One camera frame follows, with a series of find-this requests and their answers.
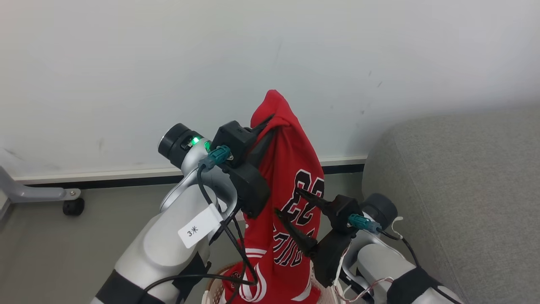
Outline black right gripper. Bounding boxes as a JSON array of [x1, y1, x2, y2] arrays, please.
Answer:
[[274, 187, 364, 288]]

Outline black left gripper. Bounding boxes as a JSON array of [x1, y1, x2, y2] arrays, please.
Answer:
[[211, 114, 278, 219]]

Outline red basketball jersey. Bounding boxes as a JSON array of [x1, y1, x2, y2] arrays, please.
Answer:
[[221, 90, 325, 304]]

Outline cream perforated laundry basket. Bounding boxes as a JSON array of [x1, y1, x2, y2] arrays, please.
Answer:
[[202, 261, 351, 304]]

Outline white paper tag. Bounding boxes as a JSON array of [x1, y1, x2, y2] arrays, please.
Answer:
[[178, 204, 224, 249]]

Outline grey fabric sofa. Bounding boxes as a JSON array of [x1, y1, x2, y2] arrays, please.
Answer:
[[362, 106, 540, 304]]

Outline black white baseboard strip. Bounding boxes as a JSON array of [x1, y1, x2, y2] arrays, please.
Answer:
[[13, 155, 368, 187]]

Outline black caster wheel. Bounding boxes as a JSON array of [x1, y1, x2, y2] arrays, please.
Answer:
[[63, 198, 85, 217]]

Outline grey metal cart leg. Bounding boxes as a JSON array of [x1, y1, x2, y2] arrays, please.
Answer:
[[0, 166, 81, 222]]

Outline teal cable connector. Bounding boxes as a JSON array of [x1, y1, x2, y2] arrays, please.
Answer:
[[348, 213, 382, 235], [198, 145, 233, 170]]

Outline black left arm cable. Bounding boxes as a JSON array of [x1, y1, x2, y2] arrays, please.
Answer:
[[143, 163, 260, 304]]

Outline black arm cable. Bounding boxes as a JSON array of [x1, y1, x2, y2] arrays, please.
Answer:
[[143, 163, 260, 304], [379, 230, 463, 304]]

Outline thin white red wire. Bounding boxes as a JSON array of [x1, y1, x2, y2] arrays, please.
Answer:
[[335, 216, 405, 303]]

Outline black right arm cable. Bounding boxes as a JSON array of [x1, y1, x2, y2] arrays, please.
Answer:
[[379, 230, 463, 304]]

